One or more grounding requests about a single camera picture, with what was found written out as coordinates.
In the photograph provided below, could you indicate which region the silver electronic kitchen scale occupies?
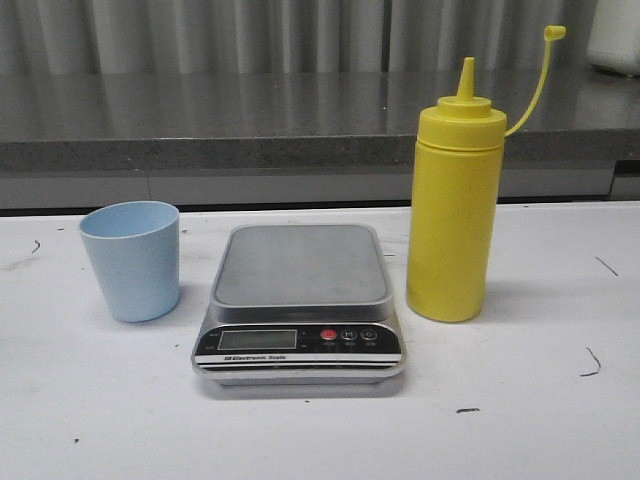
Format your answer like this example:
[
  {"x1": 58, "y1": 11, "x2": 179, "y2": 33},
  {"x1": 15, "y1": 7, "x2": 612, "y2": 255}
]
[{"x1": 191, "y1": 224, "x2": 406, "y2": 387}]

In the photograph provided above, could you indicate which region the light blue plastic cup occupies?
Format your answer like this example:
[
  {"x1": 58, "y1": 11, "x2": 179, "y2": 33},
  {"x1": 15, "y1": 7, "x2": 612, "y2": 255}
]
[{"x1": 79, "y1": 201, "x2": 180, "y2": 323}]

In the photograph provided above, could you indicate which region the white container in background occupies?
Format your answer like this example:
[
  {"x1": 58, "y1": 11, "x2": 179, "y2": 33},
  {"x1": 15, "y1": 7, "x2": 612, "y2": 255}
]
[{"x1": 586, "y1": 0, "x2": 639, "y2": 76}]

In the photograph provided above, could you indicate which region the yellow squeeze bottle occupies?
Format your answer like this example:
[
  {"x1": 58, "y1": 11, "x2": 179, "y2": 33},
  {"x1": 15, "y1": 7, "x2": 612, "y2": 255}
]
[{"x1": 406, "y1": 25, "x2": 566, "y2": 323}]

